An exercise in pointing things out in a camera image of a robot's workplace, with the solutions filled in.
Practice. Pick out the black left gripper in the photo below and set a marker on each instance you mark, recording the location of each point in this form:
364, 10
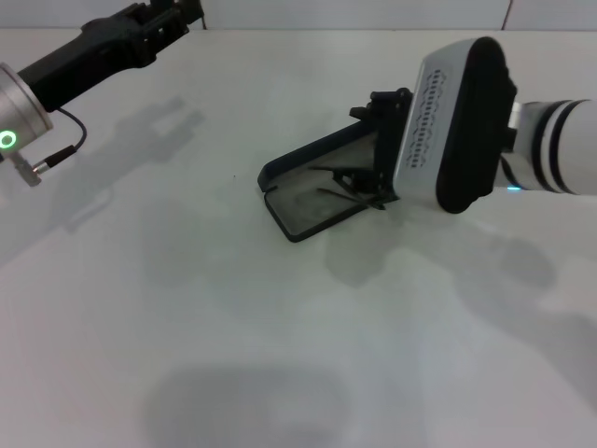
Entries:
93, 56

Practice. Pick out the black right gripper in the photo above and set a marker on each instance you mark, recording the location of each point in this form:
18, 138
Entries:
389, 135

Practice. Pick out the black thin-frame glasses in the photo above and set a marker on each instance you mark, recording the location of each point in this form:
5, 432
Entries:
345, 178

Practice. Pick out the black glasses case grey lining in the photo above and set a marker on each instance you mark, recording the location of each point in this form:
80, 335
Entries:
298, 214

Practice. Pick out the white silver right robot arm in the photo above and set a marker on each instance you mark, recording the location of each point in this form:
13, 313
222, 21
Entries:
559, 144

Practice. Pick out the silver black right wrist camera box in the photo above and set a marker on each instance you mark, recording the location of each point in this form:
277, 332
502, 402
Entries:
448, 130

